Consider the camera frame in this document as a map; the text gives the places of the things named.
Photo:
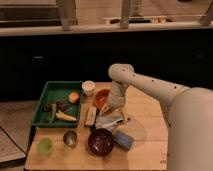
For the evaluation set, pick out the wooden block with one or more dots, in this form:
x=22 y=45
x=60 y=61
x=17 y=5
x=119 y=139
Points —
x=91 y=116

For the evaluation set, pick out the green pepper toy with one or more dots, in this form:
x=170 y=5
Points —
x=53 y=112

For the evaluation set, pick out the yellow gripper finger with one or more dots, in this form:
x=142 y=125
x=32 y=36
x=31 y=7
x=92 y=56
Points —
x=105 y=108
x=124 y=113

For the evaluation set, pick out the orange bowl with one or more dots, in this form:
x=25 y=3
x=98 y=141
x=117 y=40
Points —
x=100 y=98

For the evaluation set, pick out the yellow banana toy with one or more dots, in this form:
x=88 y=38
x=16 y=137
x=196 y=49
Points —
x=65 y=117

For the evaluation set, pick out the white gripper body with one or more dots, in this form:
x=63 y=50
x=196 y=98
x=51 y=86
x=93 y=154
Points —
x=117 y=95

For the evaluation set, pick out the green plastic tray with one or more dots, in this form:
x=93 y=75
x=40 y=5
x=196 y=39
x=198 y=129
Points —
x=58 y=91

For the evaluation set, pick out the orange fruit toy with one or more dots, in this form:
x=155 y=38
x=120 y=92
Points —
x=74 y=97

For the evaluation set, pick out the dark grapes toy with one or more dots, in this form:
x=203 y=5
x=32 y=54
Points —
x=60 y=106

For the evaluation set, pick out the small metal cup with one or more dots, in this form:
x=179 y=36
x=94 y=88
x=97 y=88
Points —
x=70 y=138

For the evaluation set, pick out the white cup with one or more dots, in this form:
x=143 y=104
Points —
x=88 y=87

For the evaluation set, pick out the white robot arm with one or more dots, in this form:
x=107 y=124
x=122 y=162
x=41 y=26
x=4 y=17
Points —
x=190 y=116

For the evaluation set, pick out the blue sponge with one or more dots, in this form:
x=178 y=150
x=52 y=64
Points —
x=123 y=139

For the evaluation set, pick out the light green cup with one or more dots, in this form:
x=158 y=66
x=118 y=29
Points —
x=45 y=146

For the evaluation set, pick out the purple bowl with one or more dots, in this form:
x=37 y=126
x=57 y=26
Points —
x=101 y=142

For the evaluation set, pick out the white handled brush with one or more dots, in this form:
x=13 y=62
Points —
x=114 y=123

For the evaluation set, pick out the white cloth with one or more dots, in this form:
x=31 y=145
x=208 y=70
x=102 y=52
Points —
x=100 y=120

